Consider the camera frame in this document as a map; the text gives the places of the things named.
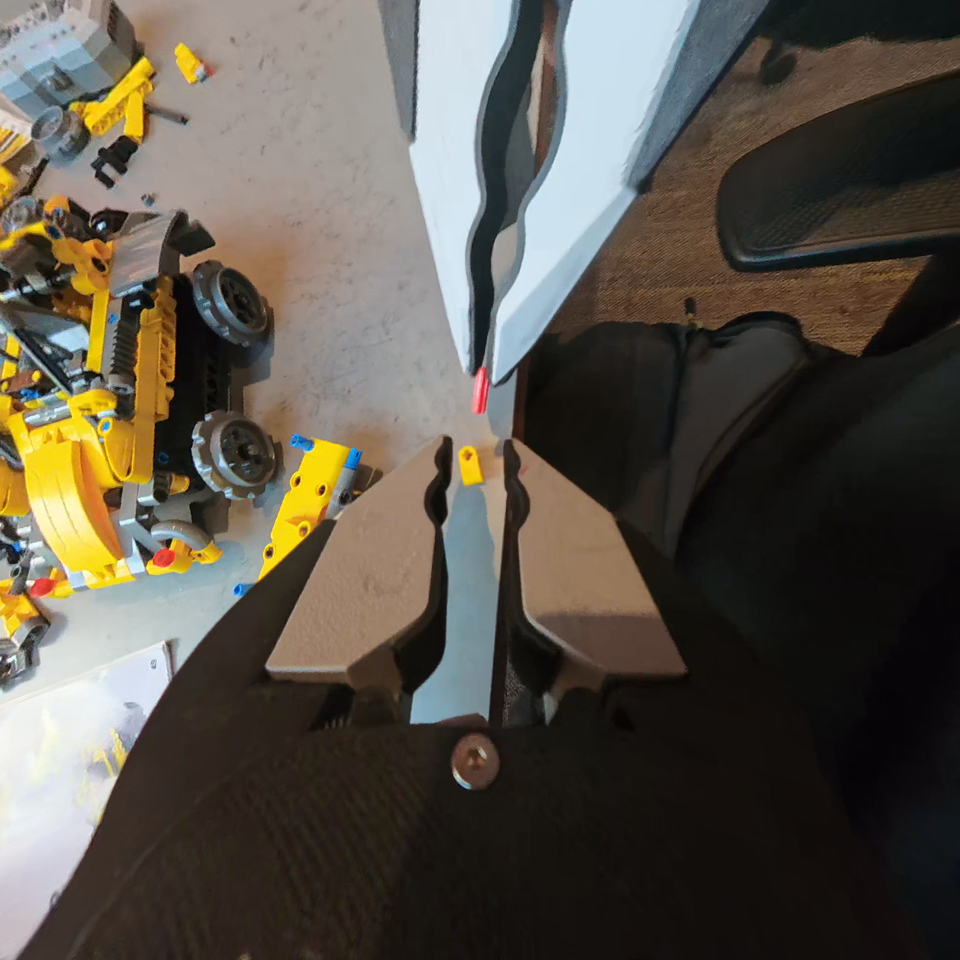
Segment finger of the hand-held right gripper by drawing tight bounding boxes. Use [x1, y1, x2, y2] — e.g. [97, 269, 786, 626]
[408, 0, 545, 372]
[486, 0, 704, 385]

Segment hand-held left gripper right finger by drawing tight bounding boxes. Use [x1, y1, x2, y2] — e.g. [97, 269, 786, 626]
[489, 438, 689, 727]

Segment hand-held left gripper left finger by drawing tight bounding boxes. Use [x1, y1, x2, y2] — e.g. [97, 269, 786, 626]
[264, 435, 453, 723]

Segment yellow brick subassembly blue pins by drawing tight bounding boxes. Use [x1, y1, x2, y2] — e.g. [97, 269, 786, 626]
[234, 432, 385, 600]

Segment black mesh office chair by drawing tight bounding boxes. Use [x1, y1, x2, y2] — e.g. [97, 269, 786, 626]
[716, 71, 960, 273]

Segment person's dark clothed body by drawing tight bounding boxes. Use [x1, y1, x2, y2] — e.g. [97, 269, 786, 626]
[517, 311, 960, 960]

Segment yellow toy brick car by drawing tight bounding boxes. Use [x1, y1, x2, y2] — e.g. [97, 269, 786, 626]
[0, 193, 286, 601]

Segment black connector brick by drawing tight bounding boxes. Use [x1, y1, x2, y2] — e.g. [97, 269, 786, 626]
[90, 135, 142, 190]

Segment yellow beam assembly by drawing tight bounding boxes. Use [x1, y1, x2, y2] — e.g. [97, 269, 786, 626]
[69, 56, 157, 145]

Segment brick instruction booklet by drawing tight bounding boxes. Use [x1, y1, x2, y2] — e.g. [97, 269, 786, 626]
[0, 639, 180, 960]

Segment grey wheel hub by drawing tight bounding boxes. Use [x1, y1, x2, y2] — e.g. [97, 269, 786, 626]
[30, 105, 90, 162]

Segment grey brick battery box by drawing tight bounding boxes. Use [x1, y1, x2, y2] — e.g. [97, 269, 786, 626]
[0, 0, 144, 121]

